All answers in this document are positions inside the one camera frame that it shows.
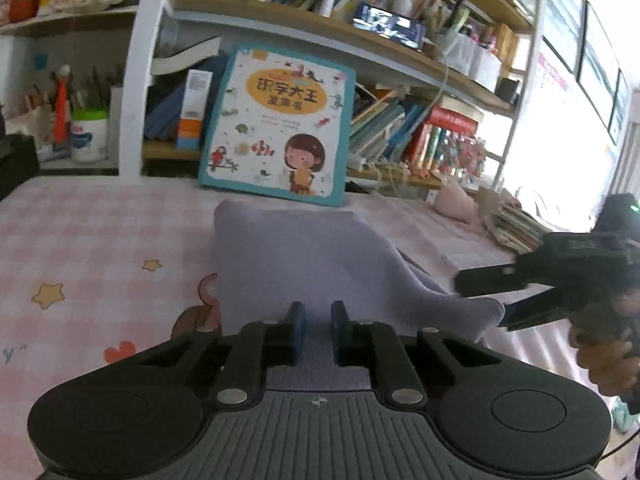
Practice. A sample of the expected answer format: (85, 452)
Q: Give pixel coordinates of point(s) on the row of red-spined books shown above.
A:
(425, 147)

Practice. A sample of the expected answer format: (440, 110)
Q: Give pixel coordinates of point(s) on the teal bordered children's book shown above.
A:
(275, 125)

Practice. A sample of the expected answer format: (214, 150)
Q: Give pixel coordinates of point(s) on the white and orange carton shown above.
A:
(192, 110)

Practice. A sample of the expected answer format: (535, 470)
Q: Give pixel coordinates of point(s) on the person's right hand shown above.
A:
(605, 360)

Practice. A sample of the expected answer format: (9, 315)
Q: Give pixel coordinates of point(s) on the thick dark cover book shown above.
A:
(185, 57)

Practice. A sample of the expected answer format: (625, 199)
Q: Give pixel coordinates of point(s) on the red and white jar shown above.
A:
(22, 10)

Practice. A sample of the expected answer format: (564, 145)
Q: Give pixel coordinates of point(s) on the red tassel ornament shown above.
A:
(61, 110)

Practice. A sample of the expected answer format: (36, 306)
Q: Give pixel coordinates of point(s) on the white power adapter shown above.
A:
(356, 162)

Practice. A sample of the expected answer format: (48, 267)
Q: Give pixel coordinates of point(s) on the pink wall chart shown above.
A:
(552, 75)

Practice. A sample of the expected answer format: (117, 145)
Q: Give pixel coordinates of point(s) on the colourful paper ornament cluster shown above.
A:
(465, 157)

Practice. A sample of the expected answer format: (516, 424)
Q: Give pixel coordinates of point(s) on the black phone with lit screen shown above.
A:
(390, 24)

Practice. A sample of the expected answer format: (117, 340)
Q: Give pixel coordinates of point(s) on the cream canvas pencil bag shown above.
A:
(25, 120)

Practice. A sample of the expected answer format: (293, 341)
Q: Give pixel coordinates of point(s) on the bundle of pencils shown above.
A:
(92, 92)

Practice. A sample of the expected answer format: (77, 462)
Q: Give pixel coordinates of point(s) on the purple and brown sweater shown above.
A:
(310, 260)

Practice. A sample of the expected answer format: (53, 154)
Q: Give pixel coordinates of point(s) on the small black box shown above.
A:
(508, 91)

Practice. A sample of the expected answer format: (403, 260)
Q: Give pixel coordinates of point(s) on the row of thin picture books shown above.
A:
(380, 125)

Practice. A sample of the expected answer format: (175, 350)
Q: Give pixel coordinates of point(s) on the row of blue books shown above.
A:
(165, 115)

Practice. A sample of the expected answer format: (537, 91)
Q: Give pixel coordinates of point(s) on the white tub pen holder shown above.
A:
(90, 140)

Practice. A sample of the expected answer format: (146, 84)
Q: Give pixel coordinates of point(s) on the translucent storage boxes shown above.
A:
(475, 60)

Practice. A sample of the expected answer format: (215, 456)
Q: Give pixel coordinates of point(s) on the white and wooden bookshelf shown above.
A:
(137, 85)

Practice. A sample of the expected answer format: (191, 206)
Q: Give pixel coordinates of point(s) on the stack of magazines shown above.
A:
(520, 230)

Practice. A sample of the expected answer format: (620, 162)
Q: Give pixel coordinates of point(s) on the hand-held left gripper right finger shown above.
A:
(339, 330)

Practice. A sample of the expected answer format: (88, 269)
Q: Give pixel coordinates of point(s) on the pink plush toy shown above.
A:
(455, 202)

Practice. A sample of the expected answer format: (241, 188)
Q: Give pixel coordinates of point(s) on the red flat book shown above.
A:
(452, 120)

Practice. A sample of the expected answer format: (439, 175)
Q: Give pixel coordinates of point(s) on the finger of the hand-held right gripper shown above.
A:
(540, 310)
(500, 275)

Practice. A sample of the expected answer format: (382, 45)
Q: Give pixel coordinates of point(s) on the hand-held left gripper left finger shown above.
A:
(298, 330)

